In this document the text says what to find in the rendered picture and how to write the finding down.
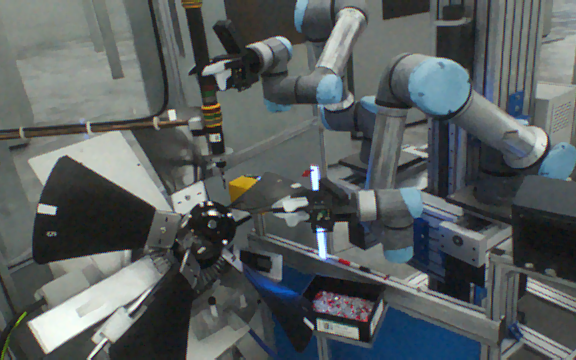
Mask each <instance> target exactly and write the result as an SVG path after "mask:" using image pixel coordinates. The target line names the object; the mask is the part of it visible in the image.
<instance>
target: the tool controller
mask: <svg viewBox="0 0 576 360"><path fill-rule="evenodd" d="M511 216H512V252H513V265H515V266H518V267H521V268H525V269H527V270H529V271H537V272H540V273H544V274H547V275H549V276H552V277H554V276H555V277H558V278H562V279H566V280H569V281H574V282H576V182H574V181H567V180H561V179H555V178H548V177H542V176H536V175H527V177H526V179H525V180H524V182H523V184H522V186H521V188H520V189H519V191H518V193H517V195H516V196H515V198H514V200H513V202H512V204H511Z"/></svg>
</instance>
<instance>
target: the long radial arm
mask: <svg viewBox="0 0 576 360"><path fill-rule="evenodd" d="M160 276H161V274H160V273H158V270H157V269H155V266H154V264H153V263H152V259H150V255H147V256H145V257H143V258H141V259H140V260H138V261H136V262H134V263H132V264H131V265H129V266H127V267H125V268H124V269H122V270H120V271H118V272H116V273H115V274H113V275H111V276H109V277H108V278H106V279H104V280H102V281H100V282H99V283H97V284H95V285H93V286H92V287H90V288H88V289H86V290H84V291H83V292H81V293H79V294H76V295H75V296H73V297H71V298H69V299H68V300H66V301H64V302H62V303H60V304H59V305H57V306H55V307H53V308H52V309H50V310H48V311H46V312H44V313H43V315H41V316H39V317H37V318H36V319H34V320H32V321H30V322H28V325H29V327H30V328H31V330H32V332H33V333H34V335H35V336H36V338H37V340H38V341H39V343H40V345H41V346H42V348H43V350H44V351H45V353H46V356H45V357H44V358H42V360H47V359H48V358H50V357H52V356H53V355H55V354H56V353H58V352H59V351H61V349H63V348H64V347H66V346H67V345H69V344H71V343H72V342H74V341H75V340H77V339H79V338H80V337H82V336H83V335H85V334H86V333H88V332H90V331H91V330H93V329H94V328H96V327H98V326H99V325H101V324H102V323H104V322H105V321H106V320H107V319H108V318H109V317H110V316H112V315H113V314H114V313H115V312H116V311H117V310H118V309H119V308H120V307H121V306H122V307H123V308H125V309H127V308H129V307H130V306H131V305H132V304H133V303H134V302H135V300H138V299H139V298H140V297H141V296H142V294H143V293H144V292H145V291H146V290H147V289H148V288H149V287H150V286H151V284H152V283H153V282H154V281H157V280H158V279H159V277H160Z"/></svg>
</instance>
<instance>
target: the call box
mask: <svg viewBox="0 0 576 360"><path fill-rule="evenodd" d="M257 181H258V179H257V180H256V179H253V178H248V177H244V176H242V177H240V178H238V179H236V180H234V181H232V182H230V183H228V189H229V195H230V199H231V202H232V201H234V200H235V199H236V198H237V197H239V196H241V195H242V194H244V193H245V192H246V191H247V190H248V189H249V188H250V187H251V186H252V185H254V184H255V183H256V182H257Z"/></svg>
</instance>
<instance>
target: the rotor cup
mask: <svg viewBox="0 0 576 360"><path fill-rule="evenodd" d="M186 220H187V223H186V224H185V226H184V227H183V228H182V224H183V223H184V222H185V221H186ZM209 220H214V221H215V222H216V224H217V225H216V227H215V228H214V229H212V228H210V227H209V226H208V221H209ZM235 233H236V222H235V219H234V217H233V215H232V213H231V212H230V211H229V209H228V208H227V207H225V206H224V205H223V204H221V203H219V202H216V201H212V200H204V201H202V202H199V203H197V204H196V205H194V206H193V207H192V208H191V210H190V211H189V212H188V213H187V214H186V215H185V216H183V217H182V218H181V221H180V224H179V228H178V231H177V234H176V237H175V240H174V244H173V246H172V248H166V251H167V253H168V255H169V257H170V258H171V260H172V261H173V262H174V263H175V264H176V265H177V266H179V267H180V265H181V262H182V259H183V257H184V254H185V251H186V248H187V247H188V248H189V249H191V251H192V253H193V256H194V258H195V259H196V261H197V263H198V264H199V267H200V270H199V272H200V271H203V270H206V269H208V268H209V267H211V266H212V265H213V264H215V263H216V261H217V260H218V259H219V257H220V253H221V251H222V250H223V249H224V248H226V247H227V246H228V245H229V244H230V243H231V242H232V241H233V239H234V236H235ZM202 247H203V248H205V249H204V250H203V251H202V252H201V253H198V252H197V251H199V250H200V249H201V248H202Z"/></svg>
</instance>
